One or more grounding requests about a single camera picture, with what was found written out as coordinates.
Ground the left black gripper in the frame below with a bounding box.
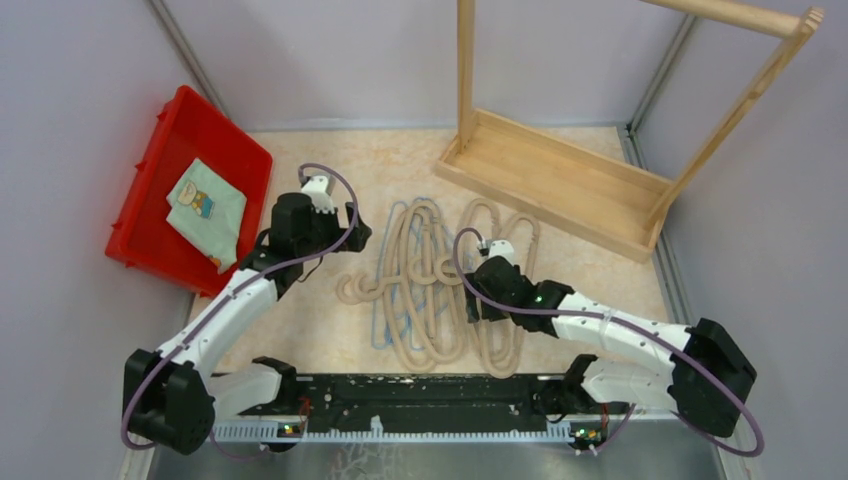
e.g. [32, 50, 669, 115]
[297, 201, 372, 260]

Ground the beige plastic hanger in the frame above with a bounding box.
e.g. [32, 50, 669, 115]
[466, 213, 541, 379]
[386, 197, 469, 373]
[430, 197, 531, 379]
[335, 201, 465, 372]

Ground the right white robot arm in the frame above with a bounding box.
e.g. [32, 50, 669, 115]
[463, 256, 757, 438]

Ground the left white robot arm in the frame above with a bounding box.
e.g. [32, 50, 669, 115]
[120, 190, 372, 455]

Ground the wooden hanger rack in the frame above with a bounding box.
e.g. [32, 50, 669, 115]
[435, 1, 825, 262]

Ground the folded light green cloth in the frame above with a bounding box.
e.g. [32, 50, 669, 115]
[166, 158, 247, 274]

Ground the red plastic bin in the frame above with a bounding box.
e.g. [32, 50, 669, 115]
[105, 85, 273, 296]

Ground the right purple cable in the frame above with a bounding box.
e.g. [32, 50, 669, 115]
[452, 227, 765, 459]

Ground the purple cable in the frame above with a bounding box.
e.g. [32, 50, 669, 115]
[452, 227, 765, 459]
[120, 162, 360, 452]

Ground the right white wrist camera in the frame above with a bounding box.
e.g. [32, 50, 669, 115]
[479, 239, 515, 265]

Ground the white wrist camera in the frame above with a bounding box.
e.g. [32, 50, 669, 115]
[300, 175, 337, 214]
[479, 239, 515, 265]

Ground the blue wire hanger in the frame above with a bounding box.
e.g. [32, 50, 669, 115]
[369, 200, 455, 353]

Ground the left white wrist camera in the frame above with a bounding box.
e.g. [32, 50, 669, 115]
[300, 175, 337, 214]

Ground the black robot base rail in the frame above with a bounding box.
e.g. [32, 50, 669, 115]
[238, 372, 631, 439]

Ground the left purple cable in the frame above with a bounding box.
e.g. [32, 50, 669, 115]
[120, 162, 360, 452]

